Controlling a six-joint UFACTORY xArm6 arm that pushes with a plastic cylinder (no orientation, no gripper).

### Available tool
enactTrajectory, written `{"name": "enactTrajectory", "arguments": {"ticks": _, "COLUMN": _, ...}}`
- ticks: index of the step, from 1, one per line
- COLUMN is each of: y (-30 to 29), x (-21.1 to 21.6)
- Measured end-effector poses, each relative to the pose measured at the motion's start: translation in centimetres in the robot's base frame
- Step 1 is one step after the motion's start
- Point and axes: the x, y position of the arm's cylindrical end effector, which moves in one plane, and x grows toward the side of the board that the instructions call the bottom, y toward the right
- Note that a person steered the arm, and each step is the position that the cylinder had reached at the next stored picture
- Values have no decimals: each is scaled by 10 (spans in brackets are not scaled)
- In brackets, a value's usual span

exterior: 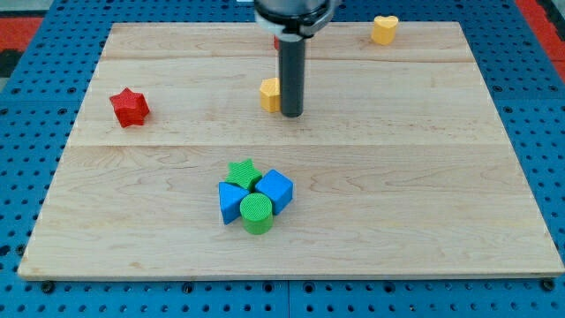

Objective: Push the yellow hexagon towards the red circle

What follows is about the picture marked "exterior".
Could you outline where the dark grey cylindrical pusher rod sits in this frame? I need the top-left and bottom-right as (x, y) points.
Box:
(278, 40), (305, 117)

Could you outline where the yellow hexagon block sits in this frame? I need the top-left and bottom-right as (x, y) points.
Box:
(260, 78), (281, 113)

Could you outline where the yellow heart block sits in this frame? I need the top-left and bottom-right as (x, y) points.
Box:
(371, 16), (399, 45)

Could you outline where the green star block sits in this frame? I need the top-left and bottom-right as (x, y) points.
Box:
(225, 158), (262, 192)

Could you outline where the blue cube block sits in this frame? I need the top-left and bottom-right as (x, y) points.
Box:
(255, 170), (294, 216)

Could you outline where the blue triangle block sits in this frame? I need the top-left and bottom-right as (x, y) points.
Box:
(218, 182), (250, 225)

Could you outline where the green cylinder block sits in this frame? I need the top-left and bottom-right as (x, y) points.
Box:
(240, 193), (273, 235)

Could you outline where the wooden board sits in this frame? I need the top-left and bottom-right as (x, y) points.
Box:
(19, 22), (564, 281)

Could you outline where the red star block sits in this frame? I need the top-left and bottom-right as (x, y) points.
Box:
(109, 87), (150, 128)

